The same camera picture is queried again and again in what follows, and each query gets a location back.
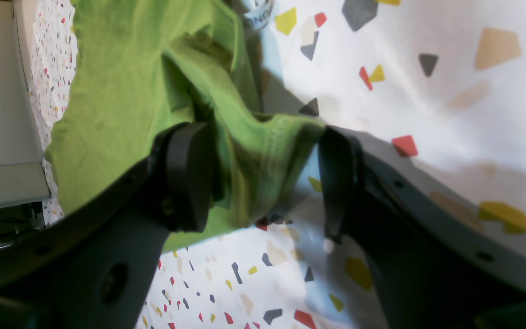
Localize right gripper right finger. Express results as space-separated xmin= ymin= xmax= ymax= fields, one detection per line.
xmin=318 ymin=126 xmax=526 ymax=329

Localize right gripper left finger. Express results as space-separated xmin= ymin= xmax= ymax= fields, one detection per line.
xmin=0 ymin=122 xmax=214 ymax=329

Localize green t-shirt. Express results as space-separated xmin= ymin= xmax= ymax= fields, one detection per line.
xmin=45 ymin=0 xmax=324 ymax=253

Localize terrazzo pattern tablecloth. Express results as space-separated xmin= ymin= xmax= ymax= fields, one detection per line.
xmin=30 ymin=0 xmax=526 ymax=329

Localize white garment label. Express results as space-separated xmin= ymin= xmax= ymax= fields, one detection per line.
xmin=242 ymin=0 xmax=274 ymax=31

